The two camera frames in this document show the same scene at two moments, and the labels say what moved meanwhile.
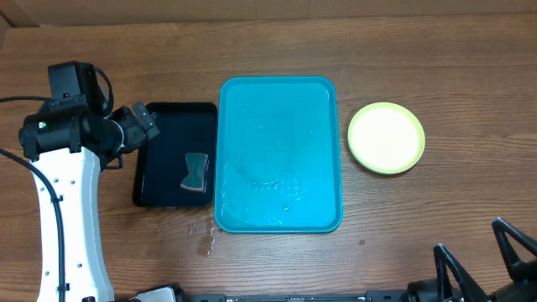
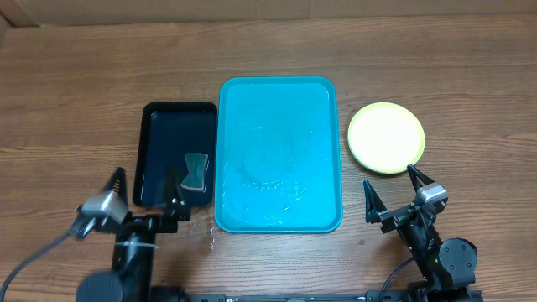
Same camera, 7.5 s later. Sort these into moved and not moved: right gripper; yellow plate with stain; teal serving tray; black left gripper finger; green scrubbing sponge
Moved: black left gripper finger; right gripper
Not moved: green scrubbing sponge; teal serving tray; yellow plate with stain
